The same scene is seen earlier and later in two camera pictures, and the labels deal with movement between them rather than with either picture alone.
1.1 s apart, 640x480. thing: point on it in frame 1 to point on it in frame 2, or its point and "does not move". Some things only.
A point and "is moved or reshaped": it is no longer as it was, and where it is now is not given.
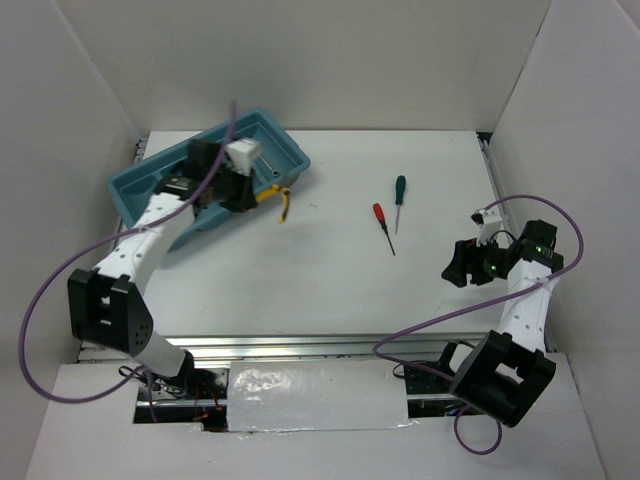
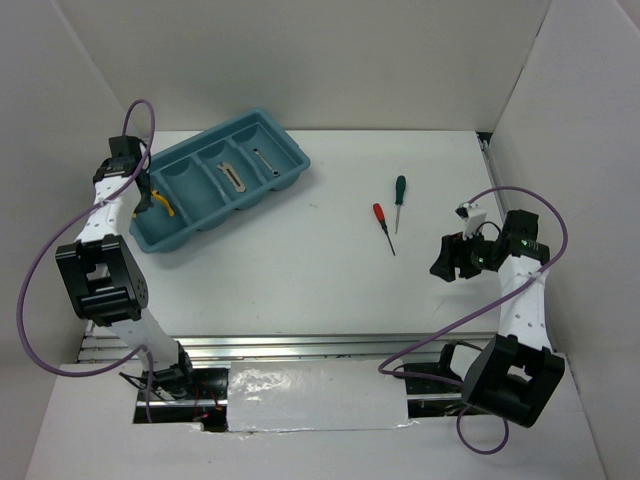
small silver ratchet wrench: (274, 172) does not move
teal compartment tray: (283, 161) does not move
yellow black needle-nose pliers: (275, 188) is moved or reshaped
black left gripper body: (231, 188) to (145, 199)
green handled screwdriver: (399, 197) does not move
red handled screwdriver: (381, 217) does not move
